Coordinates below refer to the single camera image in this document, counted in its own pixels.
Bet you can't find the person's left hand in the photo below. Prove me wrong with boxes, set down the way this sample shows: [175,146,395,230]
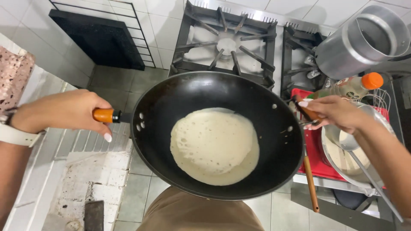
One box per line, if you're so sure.
[11,89,113,143]

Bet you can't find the person's right hand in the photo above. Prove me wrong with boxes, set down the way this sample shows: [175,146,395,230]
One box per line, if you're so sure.
[298,95,365,134]

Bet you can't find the black wok with orange handle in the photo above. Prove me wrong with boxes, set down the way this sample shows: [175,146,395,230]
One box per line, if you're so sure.
[92,71,322,201]

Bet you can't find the steel bowl of batter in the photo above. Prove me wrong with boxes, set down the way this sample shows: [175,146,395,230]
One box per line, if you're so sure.
[321,103,397,190]

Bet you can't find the oil bottle with orange cap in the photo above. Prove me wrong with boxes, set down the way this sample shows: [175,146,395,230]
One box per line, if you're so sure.
[306,72,384,102]

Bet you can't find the steel ladle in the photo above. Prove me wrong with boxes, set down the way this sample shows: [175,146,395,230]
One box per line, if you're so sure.
[338,129,405,223]

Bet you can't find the white wrist watch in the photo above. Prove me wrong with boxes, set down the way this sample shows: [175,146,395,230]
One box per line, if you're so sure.
[0,107,46,148]

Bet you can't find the pink speckled stone counter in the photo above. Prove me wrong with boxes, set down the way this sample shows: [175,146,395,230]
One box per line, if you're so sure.
[0,46,35,113]

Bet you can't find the aluminium cooking pot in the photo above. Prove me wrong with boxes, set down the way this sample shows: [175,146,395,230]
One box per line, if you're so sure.
[314,5,411,81]

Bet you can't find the black mat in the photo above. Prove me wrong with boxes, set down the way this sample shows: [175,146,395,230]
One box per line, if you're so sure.
[49,9,146,71]

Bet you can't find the small black burner grate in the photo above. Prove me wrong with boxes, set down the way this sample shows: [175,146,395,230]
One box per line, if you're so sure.
[281,23,329,98]

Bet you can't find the steel gas stove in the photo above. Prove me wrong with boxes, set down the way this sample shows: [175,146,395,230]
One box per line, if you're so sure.
[168,0,338,98]

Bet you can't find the black stool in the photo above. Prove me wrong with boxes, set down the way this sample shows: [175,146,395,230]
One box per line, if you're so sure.
[332,189,374,211]

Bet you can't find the large black burner grate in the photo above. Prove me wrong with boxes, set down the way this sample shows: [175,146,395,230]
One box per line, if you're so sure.
[170,1,278,88]

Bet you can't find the dark metal plate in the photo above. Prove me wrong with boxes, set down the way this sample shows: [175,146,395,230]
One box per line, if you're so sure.
[84,200,105,231]

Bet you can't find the pale round pancake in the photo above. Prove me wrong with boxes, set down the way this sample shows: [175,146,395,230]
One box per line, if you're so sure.
[170,107,260,186]

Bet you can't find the person's brown clothing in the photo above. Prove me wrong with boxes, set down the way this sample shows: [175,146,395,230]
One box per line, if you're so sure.
[136,186,266,231]

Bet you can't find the wire whisk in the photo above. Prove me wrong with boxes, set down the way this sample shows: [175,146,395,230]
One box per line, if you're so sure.
[359,88,391,113]

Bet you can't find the wooden-handled spatula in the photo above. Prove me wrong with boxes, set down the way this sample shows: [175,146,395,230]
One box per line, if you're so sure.
[302,144,321,213]

